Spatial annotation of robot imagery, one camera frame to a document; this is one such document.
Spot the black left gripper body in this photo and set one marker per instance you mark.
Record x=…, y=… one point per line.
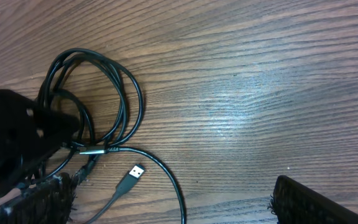
x=29, y=134

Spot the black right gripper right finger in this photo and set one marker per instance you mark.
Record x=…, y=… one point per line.
x=294, y=203

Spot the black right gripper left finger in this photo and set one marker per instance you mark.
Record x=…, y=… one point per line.
x=49, y=202

